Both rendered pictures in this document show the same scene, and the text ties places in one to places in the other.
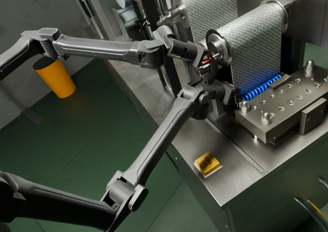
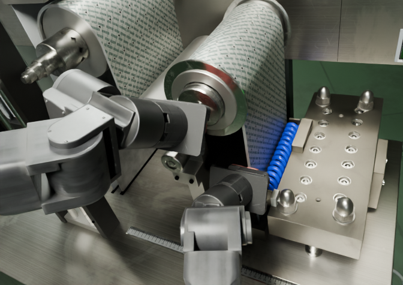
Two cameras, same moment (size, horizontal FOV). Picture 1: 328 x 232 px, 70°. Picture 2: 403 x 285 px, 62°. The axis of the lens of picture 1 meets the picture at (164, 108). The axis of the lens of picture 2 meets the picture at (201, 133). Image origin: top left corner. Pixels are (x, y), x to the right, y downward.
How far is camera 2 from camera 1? 46 cm
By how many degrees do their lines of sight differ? 32
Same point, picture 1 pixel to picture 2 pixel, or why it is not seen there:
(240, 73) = (255, 140)
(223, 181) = not seen: outside the picture
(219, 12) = (155, 35)
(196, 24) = (122, 63)
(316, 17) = (325, 15)
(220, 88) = (241, 183)
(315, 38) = (328, 50)
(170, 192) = not seen: outside the picture
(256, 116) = (318, 214)
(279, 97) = (322, 161)
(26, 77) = not seen: outside the picture
